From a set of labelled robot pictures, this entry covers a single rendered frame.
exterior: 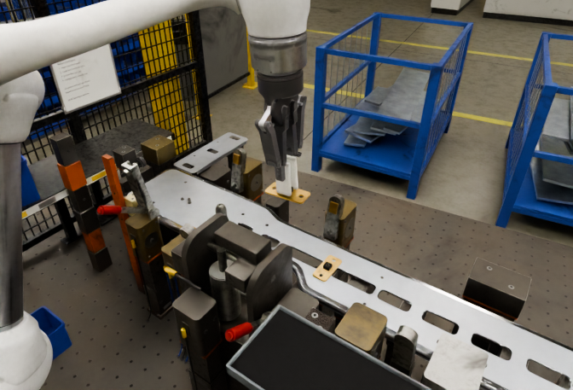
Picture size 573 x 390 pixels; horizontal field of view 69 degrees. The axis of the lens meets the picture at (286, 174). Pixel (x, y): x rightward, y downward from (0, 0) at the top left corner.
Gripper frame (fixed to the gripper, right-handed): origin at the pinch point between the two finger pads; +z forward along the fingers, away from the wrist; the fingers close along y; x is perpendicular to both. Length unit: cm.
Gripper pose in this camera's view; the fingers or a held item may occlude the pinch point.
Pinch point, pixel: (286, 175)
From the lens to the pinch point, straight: 78.1
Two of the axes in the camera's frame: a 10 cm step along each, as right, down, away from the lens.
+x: 8.5, 2.5, -4.7
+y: -5.3, 4.8, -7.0
